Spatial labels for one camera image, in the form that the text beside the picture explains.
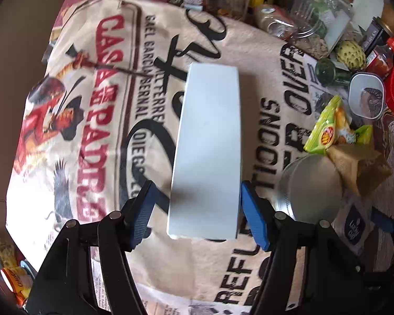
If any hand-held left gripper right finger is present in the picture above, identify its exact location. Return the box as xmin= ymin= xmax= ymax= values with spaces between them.
xmin=240 ymin=181 xmax=383 ymax=315

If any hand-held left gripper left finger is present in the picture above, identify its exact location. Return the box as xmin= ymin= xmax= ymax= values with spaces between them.
xmin=25 ymin=180 xmax=158 ymax=315

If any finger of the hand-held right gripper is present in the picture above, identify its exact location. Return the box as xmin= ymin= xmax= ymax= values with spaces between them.
xmin=370 ymin=209 xmax=394 ymax=234

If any white cardboard box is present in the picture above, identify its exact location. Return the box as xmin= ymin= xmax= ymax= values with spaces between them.
xmin=166 ymin=62 xmax=243 ymax=241

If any crumpled brown paper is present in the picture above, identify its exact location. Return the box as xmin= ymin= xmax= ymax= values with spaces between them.
xmin=326 ymin=143 xmax=393 ymax=197

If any round silver metal tin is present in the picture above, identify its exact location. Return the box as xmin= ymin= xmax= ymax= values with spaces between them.
xmin=276 ymin=156 xmax=344 ymax=224

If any printed tablecloth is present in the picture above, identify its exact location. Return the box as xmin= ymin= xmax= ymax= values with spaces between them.
xmin=5 ymin=0 xmax=394 ymax=315

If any green snack packet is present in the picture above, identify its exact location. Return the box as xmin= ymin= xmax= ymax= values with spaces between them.
xmin=304 ymin=95 xmax=373 ymax=155

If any white square plastic container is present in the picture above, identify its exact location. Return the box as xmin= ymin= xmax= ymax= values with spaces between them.
xmin=349 ymin=72 xmax=386 ymax=119

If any yellow snack packet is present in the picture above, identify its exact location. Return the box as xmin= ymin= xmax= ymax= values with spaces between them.
xmin=0 ymin=266 xmax=32 ymax=306

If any green glass bottle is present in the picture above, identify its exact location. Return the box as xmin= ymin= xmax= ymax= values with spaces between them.
xmin=315 ymin=58 xmax=353 ymax=86

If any red sauce bottle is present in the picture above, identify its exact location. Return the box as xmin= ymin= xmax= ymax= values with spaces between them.
xmin=366 ymin=34 xmax=394 ymax=73

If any custard apple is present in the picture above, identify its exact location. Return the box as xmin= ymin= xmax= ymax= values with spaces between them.
xmin=334 ymin=39 xmax=365 ymax=69

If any dark jar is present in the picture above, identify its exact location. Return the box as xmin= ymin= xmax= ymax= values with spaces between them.
xmin=361 ymin=16 xmax=394 ymax=53

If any small clear spice jar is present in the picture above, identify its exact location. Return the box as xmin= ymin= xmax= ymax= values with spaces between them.
xmin=253 ymin=4 xmax=298 ymax=38

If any clear jar gold lid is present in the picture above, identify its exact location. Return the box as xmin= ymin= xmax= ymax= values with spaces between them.
xmin=279 ymin=0 xmax=355 ymax=60

